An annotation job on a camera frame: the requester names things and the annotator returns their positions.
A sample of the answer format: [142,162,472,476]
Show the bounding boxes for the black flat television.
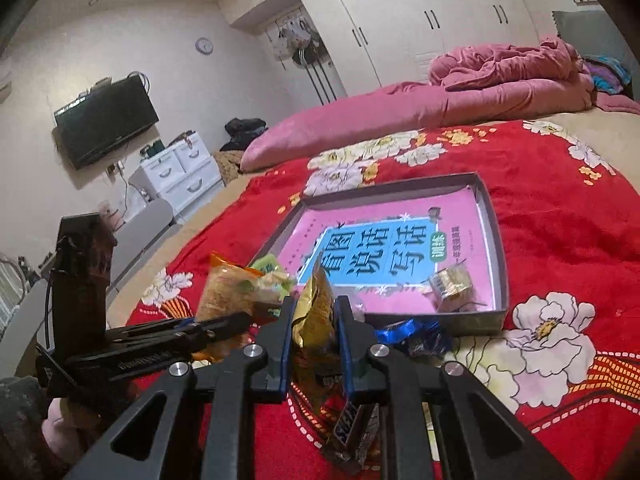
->
[53,76,161,170]

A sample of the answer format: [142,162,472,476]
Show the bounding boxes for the pink book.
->
[277,191,496,313]

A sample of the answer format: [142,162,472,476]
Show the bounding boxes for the brown knitted cloth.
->
[212,150,251,186]

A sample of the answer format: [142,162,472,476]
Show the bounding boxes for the light green snack packet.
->
[250,255,282,276]

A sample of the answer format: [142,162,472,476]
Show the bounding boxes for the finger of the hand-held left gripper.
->
[172,311,253,361]
[106,318,201,342]

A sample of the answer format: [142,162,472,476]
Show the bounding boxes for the crumpled pink quilt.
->
[427,35,596,93]

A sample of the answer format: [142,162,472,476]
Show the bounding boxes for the blue candy packet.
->
[375,317,453,358]

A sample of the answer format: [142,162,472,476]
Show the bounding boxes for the white wardrobe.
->
[295,0,543,98]

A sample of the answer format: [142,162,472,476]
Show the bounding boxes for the grey quilted mat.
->
[552,10,621,61]

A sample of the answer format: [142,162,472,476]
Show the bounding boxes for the small beige snack packet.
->
[429,266,476,311]

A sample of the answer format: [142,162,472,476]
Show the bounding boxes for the orange clear cracker packet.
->
[192,252,263,363]

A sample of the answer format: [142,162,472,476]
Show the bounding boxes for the person's left forearm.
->
[0,377,56,480]

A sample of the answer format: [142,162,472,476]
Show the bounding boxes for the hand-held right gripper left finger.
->
[65,296,301,480]

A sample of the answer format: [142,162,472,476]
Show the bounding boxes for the white overhead cabinet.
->
[218,0,301,31]

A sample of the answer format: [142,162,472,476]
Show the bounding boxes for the clear snack packet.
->
[250,270,299,322]

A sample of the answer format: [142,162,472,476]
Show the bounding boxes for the black bag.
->
[220,117,268,152]

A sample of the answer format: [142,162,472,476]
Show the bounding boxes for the grey upholstered bench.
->
[107,197,176,291]

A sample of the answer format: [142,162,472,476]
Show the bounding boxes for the colourful striped cloth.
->
[582,55,633,96]

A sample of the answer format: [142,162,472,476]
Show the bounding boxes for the brown chocolate bar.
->
[322,400,381,476]

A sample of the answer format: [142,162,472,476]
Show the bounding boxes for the red floral blanket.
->
[125,120,640,480]

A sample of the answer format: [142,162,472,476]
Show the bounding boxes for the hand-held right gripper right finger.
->
[334,296,576,480]

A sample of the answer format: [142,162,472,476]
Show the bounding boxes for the yellow candy packet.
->
[291,255,346,411]

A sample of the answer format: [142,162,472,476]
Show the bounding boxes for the long pink pillow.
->
[240,80,596,173]

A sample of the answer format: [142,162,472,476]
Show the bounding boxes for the wall hook rack with bags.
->
[265,10,336,106]

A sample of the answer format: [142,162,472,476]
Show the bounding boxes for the white drawer cabinet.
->
[129,131,224,218]

